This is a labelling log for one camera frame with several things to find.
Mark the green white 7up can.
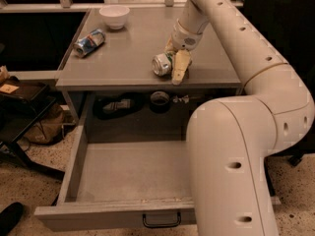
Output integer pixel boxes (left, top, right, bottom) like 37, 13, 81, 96
152, 51, 175, 77

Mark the black side table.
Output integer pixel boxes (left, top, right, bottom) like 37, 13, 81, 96
0, 78, 64, 180

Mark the white bowl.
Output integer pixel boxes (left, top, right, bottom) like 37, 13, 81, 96
99, 5, 130, 30

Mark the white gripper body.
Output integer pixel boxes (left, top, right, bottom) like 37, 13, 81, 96
170, 20, 206, 51

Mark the grey drawer cabinet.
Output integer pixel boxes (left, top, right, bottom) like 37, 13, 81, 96
57, 8, 240, 143

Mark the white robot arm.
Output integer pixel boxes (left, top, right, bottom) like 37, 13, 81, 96
165, 0, 314, 236

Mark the yellow sticky note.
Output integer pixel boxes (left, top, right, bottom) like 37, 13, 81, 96
0, 84, 18, 93

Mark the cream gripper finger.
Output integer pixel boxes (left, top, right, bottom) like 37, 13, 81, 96
164, 37, 176, 53
171, 49, 192, 86

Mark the black shoe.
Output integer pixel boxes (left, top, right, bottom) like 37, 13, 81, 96
0, 202, 24, 236

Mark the open grey top drawer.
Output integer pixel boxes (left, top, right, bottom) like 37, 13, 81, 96
33, 91, 283, 232

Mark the black drawer handle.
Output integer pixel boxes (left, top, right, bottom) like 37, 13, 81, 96
142, 212, 182, 229

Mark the crumpled white paper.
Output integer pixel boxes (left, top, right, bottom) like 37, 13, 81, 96
172, 95, 200, 104

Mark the blue pepsi can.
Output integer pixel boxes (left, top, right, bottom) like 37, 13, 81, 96
73, 29, 105, 58

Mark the black tape roll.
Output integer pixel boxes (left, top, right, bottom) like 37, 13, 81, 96
150, 91, 170, 113

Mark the black bag with strap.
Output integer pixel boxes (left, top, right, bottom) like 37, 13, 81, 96
93, 92, 145, 120

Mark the brown bag on floor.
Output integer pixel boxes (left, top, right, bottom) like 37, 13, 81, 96
24, 103, 66, 145

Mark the black office chair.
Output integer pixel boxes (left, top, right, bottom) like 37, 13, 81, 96
242, 0, 315, 198

